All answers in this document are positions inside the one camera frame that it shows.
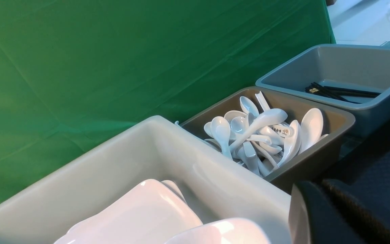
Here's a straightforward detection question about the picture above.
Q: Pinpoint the black plastic serving tray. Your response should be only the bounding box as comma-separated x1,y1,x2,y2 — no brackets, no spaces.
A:
320,120,390,244

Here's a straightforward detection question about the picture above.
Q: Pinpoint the large white plastic tub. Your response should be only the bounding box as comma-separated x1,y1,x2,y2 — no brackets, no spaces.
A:
0,116,292,244

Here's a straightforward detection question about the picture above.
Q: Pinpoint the top white spoon in bin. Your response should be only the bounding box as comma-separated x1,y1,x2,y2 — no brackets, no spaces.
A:
230,108,288,152

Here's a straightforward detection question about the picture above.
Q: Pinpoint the stack of white square plates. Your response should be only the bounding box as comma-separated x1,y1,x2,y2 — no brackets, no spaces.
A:
56,179,203,244

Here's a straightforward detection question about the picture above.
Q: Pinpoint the white spoon bin front right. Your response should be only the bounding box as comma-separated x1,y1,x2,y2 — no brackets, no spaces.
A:
299,108,324,154

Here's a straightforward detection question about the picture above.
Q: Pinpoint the green backdrop cloth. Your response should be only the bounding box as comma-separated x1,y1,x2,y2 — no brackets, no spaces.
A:
0,0,335,204

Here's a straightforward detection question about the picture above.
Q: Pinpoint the stack of white bowls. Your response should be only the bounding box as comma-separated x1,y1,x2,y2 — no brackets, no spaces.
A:
166,218,271,244

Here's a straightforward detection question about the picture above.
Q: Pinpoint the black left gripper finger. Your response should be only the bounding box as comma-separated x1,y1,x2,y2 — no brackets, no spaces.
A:
288,180,390,244

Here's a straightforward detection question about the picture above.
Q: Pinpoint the blue-grey plastic chopstick bin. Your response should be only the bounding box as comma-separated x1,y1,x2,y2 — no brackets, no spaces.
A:
256,44,390,137

